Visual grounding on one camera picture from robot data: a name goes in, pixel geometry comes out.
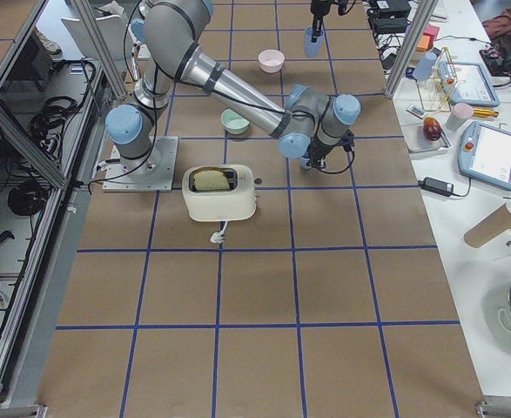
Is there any metal tray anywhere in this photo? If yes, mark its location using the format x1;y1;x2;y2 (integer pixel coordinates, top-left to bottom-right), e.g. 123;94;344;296
401;124;453;158

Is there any black power adapter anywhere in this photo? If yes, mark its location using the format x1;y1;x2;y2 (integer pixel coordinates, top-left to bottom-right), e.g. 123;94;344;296
418;177;454;197

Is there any white cup on table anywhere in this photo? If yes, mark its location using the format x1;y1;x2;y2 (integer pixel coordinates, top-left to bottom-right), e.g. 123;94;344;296
445;103;474;131

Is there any teach pendant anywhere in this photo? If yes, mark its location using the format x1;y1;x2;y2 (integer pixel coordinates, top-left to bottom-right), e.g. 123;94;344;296
438;61;500;107
457;122;511;191

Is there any bread slice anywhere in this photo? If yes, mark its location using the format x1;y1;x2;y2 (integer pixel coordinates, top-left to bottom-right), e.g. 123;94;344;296
193;170;230;192

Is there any mint green bowl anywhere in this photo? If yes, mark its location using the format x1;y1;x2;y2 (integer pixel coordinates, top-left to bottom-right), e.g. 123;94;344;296
220;109;250;135

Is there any cream toaster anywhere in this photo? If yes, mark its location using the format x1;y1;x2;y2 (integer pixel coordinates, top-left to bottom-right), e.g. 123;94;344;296
182;165;256;222

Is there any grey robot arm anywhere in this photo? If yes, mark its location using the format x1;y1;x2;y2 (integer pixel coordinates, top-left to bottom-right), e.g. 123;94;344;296
138;1;360;172

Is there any light blue cup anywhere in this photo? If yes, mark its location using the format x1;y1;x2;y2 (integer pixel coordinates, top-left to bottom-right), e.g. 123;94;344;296
304;27;324;58

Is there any aluminium frame post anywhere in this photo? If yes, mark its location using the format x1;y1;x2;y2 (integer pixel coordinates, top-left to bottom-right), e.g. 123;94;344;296
384;0;438;99

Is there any white toaster cable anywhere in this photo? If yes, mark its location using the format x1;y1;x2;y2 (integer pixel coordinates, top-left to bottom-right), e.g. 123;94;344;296
210;220;229;244

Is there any red apple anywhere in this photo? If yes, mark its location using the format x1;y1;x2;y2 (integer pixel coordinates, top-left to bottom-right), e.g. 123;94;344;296
422;117;442;141

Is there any cardboard tube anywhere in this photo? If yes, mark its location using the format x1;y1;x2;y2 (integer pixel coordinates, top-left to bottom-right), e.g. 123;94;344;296
463;199;511;248

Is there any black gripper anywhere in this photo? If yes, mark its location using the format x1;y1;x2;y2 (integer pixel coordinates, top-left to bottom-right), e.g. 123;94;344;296
310;0;355;43
299;150;326;171

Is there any teach pendant far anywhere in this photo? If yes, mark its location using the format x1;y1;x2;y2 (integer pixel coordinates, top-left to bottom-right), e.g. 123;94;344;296
438;61;500;107

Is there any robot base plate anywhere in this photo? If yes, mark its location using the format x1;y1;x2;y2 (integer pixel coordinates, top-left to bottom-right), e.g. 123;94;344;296
102;136;179;192

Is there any pink bowl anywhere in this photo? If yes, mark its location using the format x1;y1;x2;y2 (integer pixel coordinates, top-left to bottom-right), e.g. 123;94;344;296
258;50;285;73

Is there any teach pendant near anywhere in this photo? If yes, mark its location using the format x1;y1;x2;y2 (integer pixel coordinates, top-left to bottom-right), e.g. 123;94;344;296
457;122;511;191

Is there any gold wire rack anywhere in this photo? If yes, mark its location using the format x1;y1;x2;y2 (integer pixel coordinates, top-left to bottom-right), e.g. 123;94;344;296
417;47;457;112

